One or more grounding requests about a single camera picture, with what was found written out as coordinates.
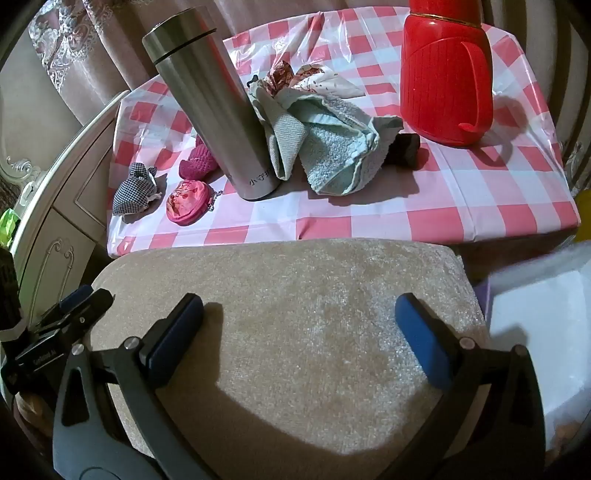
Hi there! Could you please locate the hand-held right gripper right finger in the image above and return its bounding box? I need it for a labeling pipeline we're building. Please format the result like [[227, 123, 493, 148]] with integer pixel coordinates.
[[394, 292, 548, 480]]

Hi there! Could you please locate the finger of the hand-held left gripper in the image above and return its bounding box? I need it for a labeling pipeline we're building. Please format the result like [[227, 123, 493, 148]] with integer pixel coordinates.
[[46, 288, 115, 344], [39, 284, 95, 326]]

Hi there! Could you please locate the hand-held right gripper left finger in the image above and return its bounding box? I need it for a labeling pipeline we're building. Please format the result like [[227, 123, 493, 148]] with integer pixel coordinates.
[[52, 293, 208, 480]]

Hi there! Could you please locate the pink coin purse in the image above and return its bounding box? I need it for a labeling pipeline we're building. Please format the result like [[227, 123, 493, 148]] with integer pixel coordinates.
[[166, 180, 214, 227]]

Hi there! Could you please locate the light blue terry towel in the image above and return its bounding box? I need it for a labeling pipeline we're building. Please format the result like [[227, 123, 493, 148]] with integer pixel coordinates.
[[277, 87, 404, 197]]

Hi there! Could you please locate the grey herringbone cloth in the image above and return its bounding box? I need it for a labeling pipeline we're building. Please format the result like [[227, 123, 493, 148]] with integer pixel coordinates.
[[248, 78, 309, 181]]

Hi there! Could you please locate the pink white floral cloth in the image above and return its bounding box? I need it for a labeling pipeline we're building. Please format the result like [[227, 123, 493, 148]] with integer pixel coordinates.
[[265, 64, 365, 100]]

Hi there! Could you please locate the white carved cabinet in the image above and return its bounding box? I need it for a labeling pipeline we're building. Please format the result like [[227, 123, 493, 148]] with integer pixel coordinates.
[[0, 90, 132, 333]]

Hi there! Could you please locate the green object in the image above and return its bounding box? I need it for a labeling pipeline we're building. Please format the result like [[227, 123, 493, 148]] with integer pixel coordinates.
[[0, 208, 19, 247]]

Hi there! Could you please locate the black white checked fabric pouch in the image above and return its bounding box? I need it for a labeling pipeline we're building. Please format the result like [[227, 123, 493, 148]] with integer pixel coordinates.
[[112, 162, 162, 217]]

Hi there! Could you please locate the red white checked tablecloth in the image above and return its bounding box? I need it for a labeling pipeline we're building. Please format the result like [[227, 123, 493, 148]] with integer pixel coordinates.
[[106, 4, 581, 259]]

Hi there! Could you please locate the pink knitted item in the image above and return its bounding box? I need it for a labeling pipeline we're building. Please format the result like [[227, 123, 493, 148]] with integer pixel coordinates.
[[179, 135, 218, 180]]

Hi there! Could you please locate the small black block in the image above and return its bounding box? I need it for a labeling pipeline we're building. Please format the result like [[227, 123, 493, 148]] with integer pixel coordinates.
[[388, 132, 420, 168]]

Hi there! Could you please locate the yellow sofa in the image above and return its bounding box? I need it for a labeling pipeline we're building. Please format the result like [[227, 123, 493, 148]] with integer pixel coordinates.
[[573, 189, 591, 243]]

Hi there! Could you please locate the stainless steel thermos bottle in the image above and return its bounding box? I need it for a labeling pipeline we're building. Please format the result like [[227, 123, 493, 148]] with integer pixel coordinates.
[[141, 6, 283, 201]]

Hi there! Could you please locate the red thermos jug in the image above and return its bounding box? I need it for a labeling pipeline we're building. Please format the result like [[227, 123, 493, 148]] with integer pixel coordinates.
[[399, 0, 496, 147]]

